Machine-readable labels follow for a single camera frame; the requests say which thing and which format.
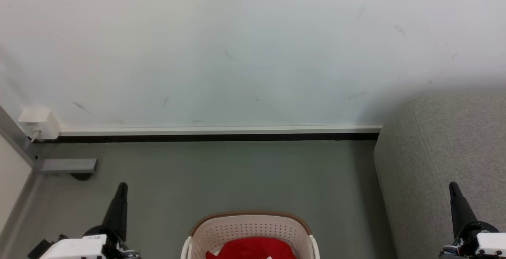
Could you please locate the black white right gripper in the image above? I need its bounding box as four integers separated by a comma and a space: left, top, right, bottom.
440, 182, 506, 259

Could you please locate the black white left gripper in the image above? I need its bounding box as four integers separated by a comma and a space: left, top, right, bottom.
40, 182, 140, 259

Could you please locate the red jersey with care label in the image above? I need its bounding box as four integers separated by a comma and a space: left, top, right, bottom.
206, 237, 297, 259

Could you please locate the grey fabric sofa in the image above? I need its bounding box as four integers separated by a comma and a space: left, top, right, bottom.
374, 91, 506, 259

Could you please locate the white black skirting board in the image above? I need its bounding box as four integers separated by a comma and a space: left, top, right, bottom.
34, 124, 383, 144

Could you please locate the beige plastic laundry basket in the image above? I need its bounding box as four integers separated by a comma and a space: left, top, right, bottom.
181, 211, 321, 259

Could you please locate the grey metal frame foot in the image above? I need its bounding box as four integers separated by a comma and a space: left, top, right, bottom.
41, 158, 98, 174

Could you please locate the white wall socket box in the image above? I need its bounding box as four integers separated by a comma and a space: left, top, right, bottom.
18, 108, 61, 140

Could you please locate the grey metal frame post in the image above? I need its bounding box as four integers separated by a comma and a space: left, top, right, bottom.
0, 105, 42, 172

